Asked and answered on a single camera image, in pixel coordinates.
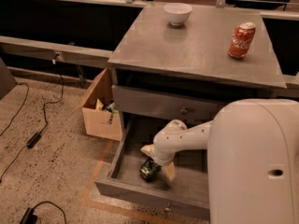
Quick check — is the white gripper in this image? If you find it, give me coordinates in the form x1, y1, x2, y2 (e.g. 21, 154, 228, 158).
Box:
140, 119, 188, 182

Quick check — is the green crushed soda can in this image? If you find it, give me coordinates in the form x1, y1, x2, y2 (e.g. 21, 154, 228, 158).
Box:
139, 158, 161, 180

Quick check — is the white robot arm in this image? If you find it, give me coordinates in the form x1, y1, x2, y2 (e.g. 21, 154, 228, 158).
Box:
141, 99, 299, 224

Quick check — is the open grey middle drawer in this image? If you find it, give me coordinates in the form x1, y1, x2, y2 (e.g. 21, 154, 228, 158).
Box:
95, 116, 210, 220

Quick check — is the closed grey top drawer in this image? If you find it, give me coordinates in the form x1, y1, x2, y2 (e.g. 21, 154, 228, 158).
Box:
112, 85, 226, 124

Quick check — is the grey drawer cabinet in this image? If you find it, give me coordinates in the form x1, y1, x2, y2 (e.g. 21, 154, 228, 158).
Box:
107, 5, 288, 222

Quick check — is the red cola can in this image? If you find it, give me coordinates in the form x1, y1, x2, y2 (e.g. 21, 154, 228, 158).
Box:
228, 21, 256, 59

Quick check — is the cardboard box with items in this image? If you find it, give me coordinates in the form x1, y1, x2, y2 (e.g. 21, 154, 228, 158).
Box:
74, 68, 123, 141

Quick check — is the black adapter at bottom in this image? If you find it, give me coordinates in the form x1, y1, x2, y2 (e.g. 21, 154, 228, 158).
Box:
19, 201, 66, 224

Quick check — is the white ceramic bowl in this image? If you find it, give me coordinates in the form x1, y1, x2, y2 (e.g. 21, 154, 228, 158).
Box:
164, 3, 192, 25

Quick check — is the grey metal railing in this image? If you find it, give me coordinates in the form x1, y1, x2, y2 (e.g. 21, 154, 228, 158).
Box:
1, 3, 299, 92

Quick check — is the black power adapter with cable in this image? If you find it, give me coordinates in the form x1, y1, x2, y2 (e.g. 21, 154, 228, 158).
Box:
1, 75, 64, 179

